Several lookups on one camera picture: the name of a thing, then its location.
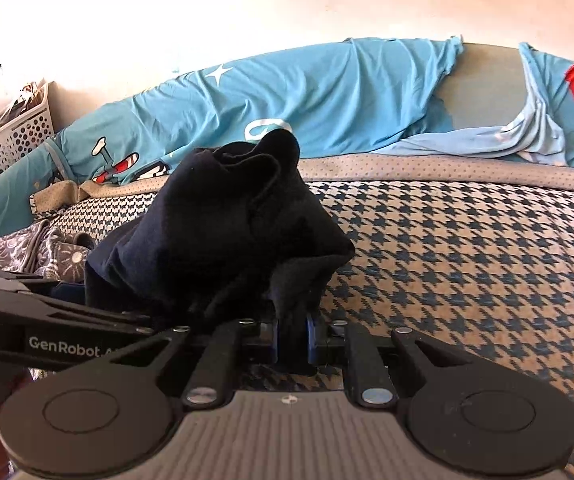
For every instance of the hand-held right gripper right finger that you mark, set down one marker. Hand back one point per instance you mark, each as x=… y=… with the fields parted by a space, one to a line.
x=313 y=340

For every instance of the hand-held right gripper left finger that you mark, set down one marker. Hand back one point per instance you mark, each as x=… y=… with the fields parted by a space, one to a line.
x=274 y=342

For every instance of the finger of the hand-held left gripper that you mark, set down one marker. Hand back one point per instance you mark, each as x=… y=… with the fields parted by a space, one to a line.
x=102 y=321
x=69 y=295

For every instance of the black t-shirt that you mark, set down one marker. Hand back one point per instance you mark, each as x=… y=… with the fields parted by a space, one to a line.
x=217 y=240

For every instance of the grey floral folded garment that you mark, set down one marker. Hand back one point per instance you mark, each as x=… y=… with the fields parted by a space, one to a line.
x=7 y=255

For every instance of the white perforated plastic basket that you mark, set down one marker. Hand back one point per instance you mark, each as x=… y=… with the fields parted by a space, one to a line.
x=12 y=145

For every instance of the houndstooth bed mat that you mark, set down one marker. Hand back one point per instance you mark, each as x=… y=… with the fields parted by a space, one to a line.
x=467 y=270

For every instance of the blue cartoon print bed sheet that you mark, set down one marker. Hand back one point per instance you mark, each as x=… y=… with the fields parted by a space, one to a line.
x=317 y=95

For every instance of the light blue cloth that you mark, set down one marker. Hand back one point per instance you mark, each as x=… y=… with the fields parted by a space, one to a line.
x=467 y=142

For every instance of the grey padded bed board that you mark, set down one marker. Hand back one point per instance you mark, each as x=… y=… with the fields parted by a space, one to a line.
x=487 y=85

